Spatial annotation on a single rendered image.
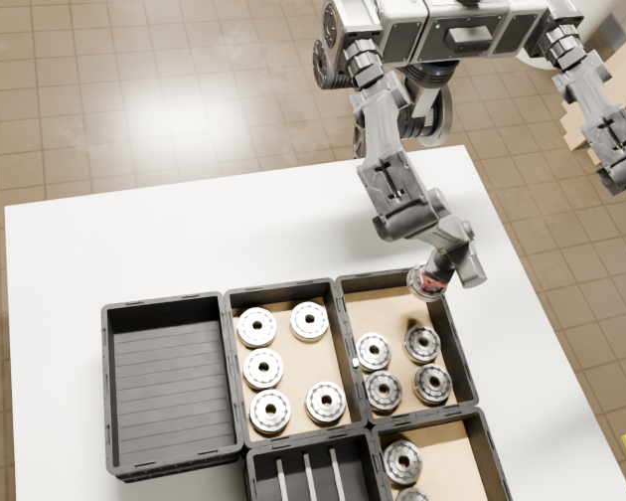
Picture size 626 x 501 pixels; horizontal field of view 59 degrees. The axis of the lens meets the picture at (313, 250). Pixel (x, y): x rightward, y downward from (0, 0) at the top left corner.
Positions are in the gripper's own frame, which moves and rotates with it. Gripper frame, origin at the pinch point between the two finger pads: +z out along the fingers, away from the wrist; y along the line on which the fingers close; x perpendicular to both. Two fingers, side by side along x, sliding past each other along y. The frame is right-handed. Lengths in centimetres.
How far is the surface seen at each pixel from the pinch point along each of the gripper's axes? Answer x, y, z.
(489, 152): -14, 157, 102
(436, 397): -17.7, -19.9, 18.6
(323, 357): 13.3, -25.2, 22.1
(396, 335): -1.7, -8.7, 21.6
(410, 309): -2.0, 0.7, 21.5
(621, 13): -49, 305, 83
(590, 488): -71, -14, 33
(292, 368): 19.0, -32.1, 22.2
